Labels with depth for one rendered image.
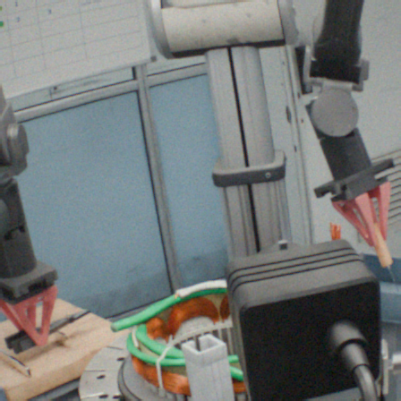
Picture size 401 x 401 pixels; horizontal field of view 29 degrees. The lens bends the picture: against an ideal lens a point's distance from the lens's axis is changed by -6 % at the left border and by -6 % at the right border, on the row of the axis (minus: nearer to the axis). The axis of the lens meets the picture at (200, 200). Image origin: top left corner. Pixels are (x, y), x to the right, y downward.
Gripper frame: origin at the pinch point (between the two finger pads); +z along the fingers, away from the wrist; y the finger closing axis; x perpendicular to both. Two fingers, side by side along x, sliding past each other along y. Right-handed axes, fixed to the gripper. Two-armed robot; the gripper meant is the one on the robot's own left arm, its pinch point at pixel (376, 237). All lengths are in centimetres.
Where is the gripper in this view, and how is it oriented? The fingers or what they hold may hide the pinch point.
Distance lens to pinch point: 105.2
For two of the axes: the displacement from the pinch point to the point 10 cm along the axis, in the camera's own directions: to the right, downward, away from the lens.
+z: 3.7, 9.3, 0.4
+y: 8.7, -3.6, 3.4
